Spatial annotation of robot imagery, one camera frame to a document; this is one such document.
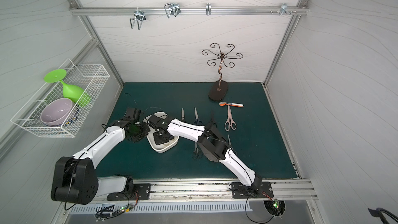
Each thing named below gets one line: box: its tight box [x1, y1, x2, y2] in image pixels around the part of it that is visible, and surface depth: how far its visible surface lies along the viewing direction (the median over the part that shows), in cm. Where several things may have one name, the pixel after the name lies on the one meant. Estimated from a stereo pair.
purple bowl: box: [40, 98, 74, 127], surface depth 62 cm
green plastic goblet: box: [43, 68, 92, 108], surface depth 64 cm
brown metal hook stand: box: [201, 43, 244, 101], surface depth 99 cm
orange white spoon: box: [218, 101, 245, 108], surface depth 110 cm
